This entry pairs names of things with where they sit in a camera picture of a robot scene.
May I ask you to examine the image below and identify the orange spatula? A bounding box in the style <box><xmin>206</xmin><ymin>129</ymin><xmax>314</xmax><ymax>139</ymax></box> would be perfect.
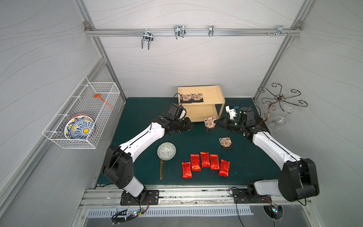
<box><xmin>94</xmin><ymin>93</ymin><xmax>114</xmax><ymax>109</ymax></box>

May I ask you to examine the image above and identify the green patterned hand fan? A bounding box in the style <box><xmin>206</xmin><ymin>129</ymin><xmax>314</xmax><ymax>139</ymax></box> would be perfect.
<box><xmin>157</xmin><ymin>142</ymin><xmax>176</xmax><ymax>180</ymax></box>

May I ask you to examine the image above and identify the metal double hook left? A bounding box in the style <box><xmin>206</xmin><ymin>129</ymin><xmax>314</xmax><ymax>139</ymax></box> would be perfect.
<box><xmin>141</xmin><ymin>31</ymin><xmax>154</xmax><ymax>50</ymax></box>

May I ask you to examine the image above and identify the green table mat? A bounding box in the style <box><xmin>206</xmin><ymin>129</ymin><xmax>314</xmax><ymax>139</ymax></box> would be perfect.
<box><xmin>112</xmin><ymin>97</ymin><xmax>281</xmax><ymax>185</ymax></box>

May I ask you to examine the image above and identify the small metal hook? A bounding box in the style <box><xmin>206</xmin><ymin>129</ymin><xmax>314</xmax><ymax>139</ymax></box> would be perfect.
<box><xmin>208</xmin><ymin>25</ymin><xmax>214</xmax><ymax>37</ymax></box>

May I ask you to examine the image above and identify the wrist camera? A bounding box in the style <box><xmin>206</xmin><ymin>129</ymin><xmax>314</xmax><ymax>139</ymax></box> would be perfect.
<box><xmin>226</xmin><ymin>105</ymin><xmax>238</xmax><ymax>120</ymax></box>
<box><xmin>167</xmin><ymin>104</ymin><xmax>187</xmax><ymax>120</ymax></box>

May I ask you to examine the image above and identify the copper glass holder stand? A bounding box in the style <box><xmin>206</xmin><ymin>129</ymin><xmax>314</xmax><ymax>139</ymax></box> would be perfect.
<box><xmin>258</xmin><ymin>83</ymin><xmax>308</xmax><ymax>127</ymax></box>

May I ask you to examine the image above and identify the metal hook right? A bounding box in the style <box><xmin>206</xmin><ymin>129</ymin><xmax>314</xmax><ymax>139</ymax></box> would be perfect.
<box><xmin>266</xmin><ymin>25</ymin><xmax>292</xmax><ymax>37</ymax></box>

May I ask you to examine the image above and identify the metal double hook middle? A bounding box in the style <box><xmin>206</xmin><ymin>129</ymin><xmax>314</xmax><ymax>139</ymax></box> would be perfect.
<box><xmin>174</xmin><ymin>25</ymin><xmax>186</xmax><ymax>39</ymax></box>

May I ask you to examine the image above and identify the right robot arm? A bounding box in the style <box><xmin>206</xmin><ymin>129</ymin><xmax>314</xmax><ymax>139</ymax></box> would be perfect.
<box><xmin>214</xmin><ymin>118</ymin><xmax>320</xmax><ymax>202</ymax></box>

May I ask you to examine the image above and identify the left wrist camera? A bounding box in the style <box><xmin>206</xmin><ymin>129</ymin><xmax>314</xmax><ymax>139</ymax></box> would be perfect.
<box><xmin>167</xmin><ymin>104</ymin><xmax>187</xmax><ymax>120</ymax></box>

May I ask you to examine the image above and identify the white wire basket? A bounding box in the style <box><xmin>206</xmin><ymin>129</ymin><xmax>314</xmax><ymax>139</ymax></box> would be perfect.
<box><xmin>42</xmin><ymin>77</ymin><xmax>120</xmax><ymax>149</ymax></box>

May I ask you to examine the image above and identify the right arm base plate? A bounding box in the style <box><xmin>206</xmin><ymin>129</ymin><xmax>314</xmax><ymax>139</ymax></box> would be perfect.
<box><xmin>228</xmin><ymin>187</ymin><xmax>272</xmax><ymax>204</ymax></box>

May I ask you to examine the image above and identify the red tea bag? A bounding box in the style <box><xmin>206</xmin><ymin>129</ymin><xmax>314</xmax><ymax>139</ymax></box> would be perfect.
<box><xmin>200</xmin><ymin>152</ymin><xmax>210</xmax><ymax>168</ymax></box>
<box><xmin>209</xmin><ymin>154</ymin><xmax>220</xmax><ymax>170</ymax></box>
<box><xmin>218</xmin><ymin>160</ymin><xmax>230</xmax><ymax>177</ymax></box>
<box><xmin>191</xmin><ymin>154</ymin><xmax>201</xmax><ymax>172</ymax></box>
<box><xmin>182</xmin><ymin>162</ymin><xmax>192</xmax><ymax>179</ymax></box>

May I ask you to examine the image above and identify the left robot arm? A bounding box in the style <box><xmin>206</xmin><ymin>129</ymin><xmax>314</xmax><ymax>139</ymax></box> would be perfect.
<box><xmin>102</xmin><ymin>115</ymin><xmax>193</xmax><ymax>200</ymax></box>

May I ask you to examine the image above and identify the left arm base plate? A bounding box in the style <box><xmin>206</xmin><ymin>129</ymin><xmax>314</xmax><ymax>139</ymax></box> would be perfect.
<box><xmin>120</xmin><ymin>190</ymin><xmax>160</xmax><ymax>206</ymax></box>

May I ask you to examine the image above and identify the metal double hook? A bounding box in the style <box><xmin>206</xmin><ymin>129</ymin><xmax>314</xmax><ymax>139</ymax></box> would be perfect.
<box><xmin>141</xmin><ymin>31</ymin><xmax>154</xmax><ymax>50</ymax></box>
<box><xmin>174</xmin><ymin>25</ymin><xmax>186</xmax><ymax>39</ymax></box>

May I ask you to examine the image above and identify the blue yellow patterned plate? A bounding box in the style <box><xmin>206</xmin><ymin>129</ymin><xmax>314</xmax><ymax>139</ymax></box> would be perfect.
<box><xmin>64</xmin><ymin>114</ymin><xmax>95</xmax><ymax>140</ymax></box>

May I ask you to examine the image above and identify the metal rail bar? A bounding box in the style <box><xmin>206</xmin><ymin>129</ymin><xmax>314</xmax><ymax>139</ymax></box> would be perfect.
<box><xmin>85</xmin><ymin>28</ymin><xmax>303</xmax><ymax>38</ymax></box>

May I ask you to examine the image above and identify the wooden two-tier shelf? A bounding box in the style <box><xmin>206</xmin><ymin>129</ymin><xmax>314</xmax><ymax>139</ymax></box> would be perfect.
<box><xmin>178</xmin><ymin>85</ymin><xmax>226</xmax><ymax>123</ymax></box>

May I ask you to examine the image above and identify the clear wine glass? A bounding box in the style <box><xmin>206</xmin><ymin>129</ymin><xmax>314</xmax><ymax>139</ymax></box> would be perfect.
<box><xmin>269</xmin><ymin>104</ymin><xmax>294</xmax><ymax>131</ymax></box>

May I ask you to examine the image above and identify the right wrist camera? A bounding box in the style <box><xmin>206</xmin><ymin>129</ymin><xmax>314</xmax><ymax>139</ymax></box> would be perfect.
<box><xmin>226</xmin><ymin>105</ymin><xmax>238</xmax><ymax>120</ymax></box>

